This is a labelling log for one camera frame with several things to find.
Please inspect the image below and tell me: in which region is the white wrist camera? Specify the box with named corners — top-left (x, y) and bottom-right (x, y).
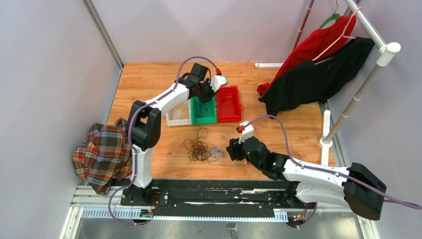
top-left (237, 120), bottom-right (254, 143)
top-left (210, 75), bottom-right (228, 93)

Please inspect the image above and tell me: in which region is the plaid cloth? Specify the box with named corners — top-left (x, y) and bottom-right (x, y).
top-left (73, 118), bottom-right (132, 195)

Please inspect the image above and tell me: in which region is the white translucent plastic bin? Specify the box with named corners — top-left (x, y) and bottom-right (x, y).
top-left (165, 100), bottom-right (192, 126)

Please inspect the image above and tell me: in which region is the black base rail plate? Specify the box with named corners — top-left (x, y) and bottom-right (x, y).
top-left (120, 179), bottom-right (315, 219)

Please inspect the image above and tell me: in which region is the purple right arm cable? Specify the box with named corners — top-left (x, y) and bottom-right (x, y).
top-left (244, 115), bottom-right (422, 229)

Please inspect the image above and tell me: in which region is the green hanger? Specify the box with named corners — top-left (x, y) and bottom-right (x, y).
top-left (319, 0), bottom-right (341, 29)

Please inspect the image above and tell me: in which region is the yellow cable piece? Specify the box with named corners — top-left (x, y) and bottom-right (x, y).
top-left (170, 102), bottom-right (191, 121)

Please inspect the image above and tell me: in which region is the red plastic bin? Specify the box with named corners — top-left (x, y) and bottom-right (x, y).
top-left (216, 86), bottom-right (242, 123)

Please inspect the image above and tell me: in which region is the brown cable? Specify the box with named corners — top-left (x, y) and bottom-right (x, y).
top-left (183, 127), bottom-right (211, 163)

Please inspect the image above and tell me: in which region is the silver clothes rack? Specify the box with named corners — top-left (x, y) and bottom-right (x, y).
top-left (290, 0), bottom-right (402, 156)

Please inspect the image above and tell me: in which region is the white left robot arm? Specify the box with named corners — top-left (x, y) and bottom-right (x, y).
top-left (125, 63), bottom-right (228, 206)

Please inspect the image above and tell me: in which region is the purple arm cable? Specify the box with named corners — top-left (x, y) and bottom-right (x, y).
top-left (244, 115), bottom-right (422, 229)
top-left (108, 56), bottom-right (220, 227)

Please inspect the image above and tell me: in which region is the red shirt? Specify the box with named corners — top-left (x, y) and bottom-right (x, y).
top-left (274, 16), bottom-right (356, 80)

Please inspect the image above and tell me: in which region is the blue cable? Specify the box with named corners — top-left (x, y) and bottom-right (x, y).
top-left (194, 96), bottom-right (221, 164)

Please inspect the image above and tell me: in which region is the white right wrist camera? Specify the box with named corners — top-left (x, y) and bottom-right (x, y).
top-left (237, 120), bottom-right (254, 143)

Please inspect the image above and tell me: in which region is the pink hanger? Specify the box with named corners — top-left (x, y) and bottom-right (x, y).
top-left (312, 7), bottom-right (362, 61)

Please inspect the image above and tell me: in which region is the grey corner wall post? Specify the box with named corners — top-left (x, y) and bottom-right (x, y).
top-left (82, 0), bottom-right (124, 71)

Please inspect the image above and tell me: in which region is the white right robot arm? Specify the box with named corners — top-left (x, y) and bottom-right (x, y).
top-left (226, 136), bottom-right (387, 221)

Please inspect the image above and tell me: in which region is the green plastic bin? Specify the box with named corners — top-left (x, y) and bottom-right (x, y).
top-left (190, 97), bottom-right (217, 124)

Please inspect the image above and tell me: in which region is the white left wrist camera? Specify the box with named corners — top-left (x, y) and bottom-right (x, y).
top-left (210, 75), bottom-right (228, 93)

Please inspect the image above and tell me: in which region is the black shirt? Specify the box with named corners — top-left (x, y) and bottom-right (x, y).
top-left (258, 37), bottom-right (374, 116)

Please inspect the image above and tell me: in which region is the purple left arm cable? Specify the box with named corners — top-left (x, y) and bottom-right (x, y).
top-left (108, 56), bottom-right (220, 227)

